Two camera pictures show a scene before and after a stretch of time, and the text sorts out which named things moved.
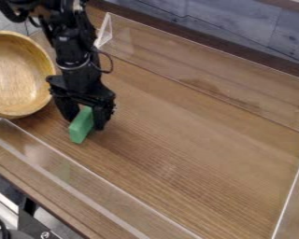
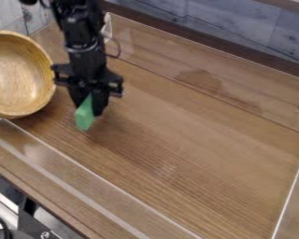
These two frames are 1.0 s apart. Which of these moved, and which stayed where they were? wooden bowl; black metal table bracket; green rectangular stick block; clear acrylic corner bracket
Moved: green rectangular stick block
Stayed: black metal table bracket; wooden bowl; clear acrylic corner bracket
